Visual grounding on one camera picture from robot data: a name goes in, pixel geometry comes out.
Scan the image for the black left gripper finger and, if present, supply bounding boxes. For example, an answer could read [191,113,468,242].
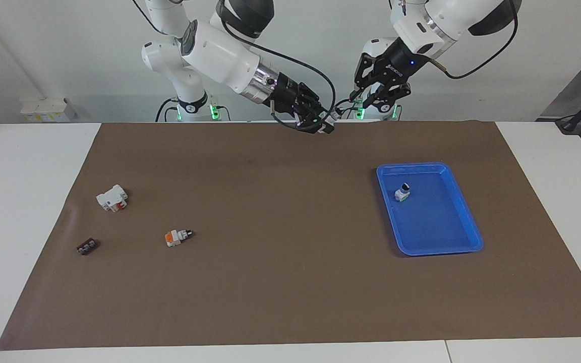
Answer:
[350,53,373,104]
[364,83,412,109]

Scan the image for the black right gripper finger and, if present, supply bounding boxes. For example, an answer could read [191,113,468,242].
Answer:
[316,98,335,134]
[293,117,321,134]

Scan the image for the blue plastic tray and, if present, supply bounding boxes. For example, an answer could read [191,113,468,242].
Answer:
[376,162,485,257]

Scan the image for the brown table mat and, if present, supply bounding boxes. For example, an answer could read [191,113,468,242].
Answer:
[0,120,581,351]

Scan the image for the white circuit breaker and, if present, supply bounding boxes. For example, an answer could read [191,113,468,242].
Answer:
[96,184,129,213]

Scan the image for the white cardboard box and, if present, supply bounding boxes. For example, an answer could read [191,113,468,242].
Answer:
[20,97,77,123]

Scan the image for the black left base cable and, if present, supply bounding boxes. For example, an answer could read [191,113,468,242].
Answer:
[333,97,359,120]

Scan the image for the black base cable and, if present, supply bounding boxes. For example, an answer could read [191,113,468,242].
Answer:
[154,96,178,123]
[333,97,359,120]

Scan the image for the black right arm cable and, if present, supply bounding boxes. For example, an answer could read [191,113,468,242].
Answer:
[217,0,336,132]

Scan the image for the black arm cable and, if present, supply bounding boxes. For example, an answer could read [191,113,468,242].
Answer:
[424,0,519,80]
[217,0,336,132]

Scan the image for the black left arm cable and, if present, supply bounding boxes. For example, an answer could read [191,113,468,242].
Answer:
[424,0,519,80]

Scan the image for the black right base cable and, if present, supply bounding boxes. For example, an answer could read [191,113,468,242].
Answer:
[154,96,178,123]

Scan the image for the orange-backed selector switch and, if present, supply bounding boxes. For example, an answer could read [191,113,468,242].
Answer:
[164,228,194,248]

